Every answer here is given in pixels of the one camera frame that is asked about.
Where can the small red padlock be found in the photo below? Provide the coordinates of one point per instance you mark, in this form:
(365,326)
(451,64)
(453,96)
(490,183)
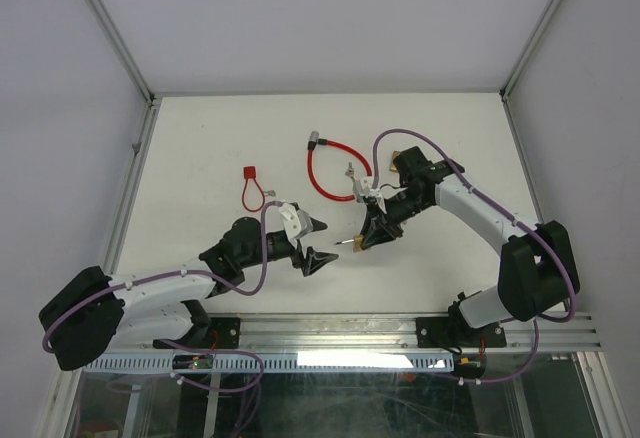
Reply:
(249,172)

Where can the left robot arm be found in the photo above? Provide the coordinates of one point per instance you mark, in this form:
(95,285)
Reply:
(97,312)

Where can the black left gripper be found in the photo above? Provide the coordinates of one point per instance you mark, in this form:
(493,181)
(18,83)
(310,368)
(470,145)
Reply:
(314,259)

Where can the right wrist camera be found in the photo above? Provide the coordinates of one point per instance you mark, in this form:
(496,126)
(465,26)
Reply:
(365,193)

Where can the white slotted cable duct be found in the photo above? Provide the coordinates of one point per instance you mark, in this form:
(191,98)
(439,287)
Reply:
(297,362)

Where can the medium brass padlock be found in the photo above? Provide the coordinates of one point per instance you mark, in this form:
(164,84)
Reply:
(355,242)

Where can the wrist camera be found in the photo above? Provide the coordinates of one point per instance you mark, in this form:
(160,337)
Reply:
(297,222)
(365,193)

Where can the cable lock keys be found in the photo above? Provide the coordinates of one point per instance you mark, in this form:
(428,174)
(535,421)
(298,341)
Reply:
(350,172)

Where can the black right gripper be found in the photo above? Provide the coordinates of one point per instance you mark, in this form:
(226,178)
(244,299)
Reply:
(379,233)

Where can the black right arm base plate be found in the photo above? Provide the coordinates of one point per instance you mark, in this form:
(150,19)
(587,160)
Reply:
(448,333)

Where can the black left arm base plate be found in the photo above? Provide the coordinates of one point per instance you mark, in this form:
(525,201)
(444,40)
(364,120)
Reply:
(222,333)

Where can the aluminium mounting rail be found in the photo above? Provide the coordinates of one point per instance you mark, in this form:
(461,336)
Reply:
(384,332)

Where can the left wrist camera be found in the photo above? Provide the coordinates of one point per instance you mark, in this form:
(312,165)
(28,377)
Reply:
(297,222)

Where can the red cable lock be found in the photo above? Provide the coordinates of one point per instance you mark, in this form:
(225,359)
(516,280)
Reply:
(326,162)

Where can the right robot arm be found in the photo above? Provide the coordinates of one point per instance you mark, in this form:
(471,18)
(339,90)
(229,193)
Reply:
(537,269)

